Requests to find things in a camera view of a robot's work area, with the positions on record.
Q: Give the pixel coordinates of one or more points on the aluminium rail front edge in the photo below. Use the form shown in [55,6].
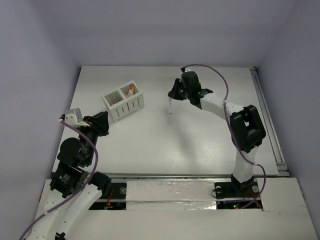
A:
[164,176]

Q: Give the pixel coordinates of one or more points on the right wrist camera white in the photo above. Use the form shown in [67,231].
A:
[185,69]

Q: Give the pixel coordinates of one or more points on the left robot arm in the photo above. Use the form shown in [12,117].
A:
[76,177]

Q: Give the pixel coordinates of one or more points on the pink capped white marker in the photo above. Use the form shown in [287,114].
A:
[129,92]

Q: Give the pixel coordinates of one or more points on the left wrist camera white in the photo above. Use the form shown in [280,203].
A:
[74,118]

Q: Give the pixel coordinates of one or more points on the white foam base cover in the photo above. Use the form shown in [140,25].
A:
[176,210]

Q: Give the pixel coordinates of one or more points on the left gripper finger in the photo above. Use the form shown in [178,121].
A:
[92,120]
[103,122]

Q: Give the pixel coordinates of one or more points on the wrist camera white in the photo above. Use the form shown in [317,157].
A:
[74,118]
[185,69]

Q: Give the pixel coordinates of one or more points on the white two-compartment slotted holder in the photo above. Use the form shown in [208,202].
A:
[124,106]

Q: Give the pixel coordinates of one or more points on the aluminium rail right edge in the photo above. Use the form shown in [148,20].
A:
[269,126]

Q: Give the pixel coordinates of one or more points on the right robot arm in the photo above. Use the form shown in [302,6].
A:
[244,124]

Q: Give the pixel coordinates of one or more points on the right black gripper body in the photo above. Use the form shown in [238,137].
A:
[180,92]

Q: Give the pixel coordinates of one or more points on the yellow capped white marker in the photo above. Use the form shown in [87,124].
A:
[132,90]

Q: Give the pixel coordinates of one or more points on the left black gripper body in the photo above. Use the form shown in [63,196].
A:
[96,123]

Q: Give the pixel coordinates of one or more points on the aluminium rail edge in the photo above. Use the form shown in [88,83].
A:
[164,176]
[269,126]

